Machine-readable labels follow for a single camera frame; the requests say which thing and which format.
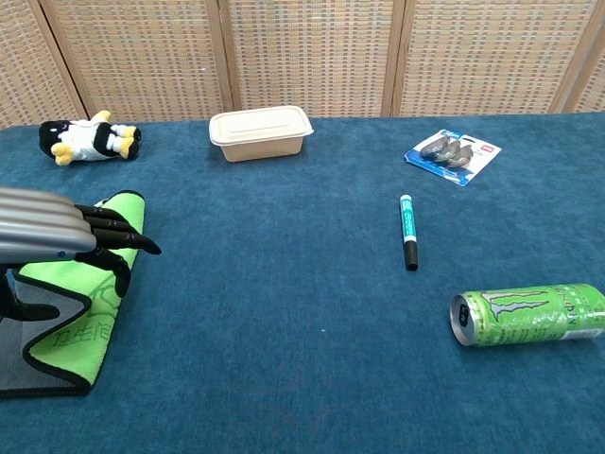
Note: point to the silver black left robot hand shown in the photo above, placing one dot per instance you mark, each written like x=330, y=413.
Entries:
x=42, y=222

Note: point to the grey green microfibre cloth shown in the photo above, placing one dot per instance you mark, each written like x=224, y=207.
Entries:
x=90, y=331

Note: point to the black white penguin plush toy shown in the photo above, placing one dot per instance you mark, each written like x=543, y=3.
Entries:
x=90, y=137

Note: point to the beige lidded food container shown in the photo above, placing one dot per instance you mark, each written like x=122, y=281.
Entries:
x=260, y=134

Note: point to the blue table cloth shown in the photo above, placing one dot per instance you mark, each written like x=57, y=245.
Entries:
x=307, y=354

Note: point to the woven wooden folding screen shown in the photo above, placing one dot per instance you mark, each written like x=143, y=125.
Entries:
x=312, y=52

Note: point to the teal marker pen black cap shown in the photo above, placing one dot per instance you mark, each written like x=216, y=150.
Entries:
x=408, y=227

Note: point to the binder clip blister pack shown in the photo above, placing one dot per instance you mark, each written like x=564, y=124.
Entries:
x=451, y=156

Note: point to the green energy drink can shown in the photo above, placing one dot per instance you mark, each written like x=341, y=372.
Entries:
x=524, y=314

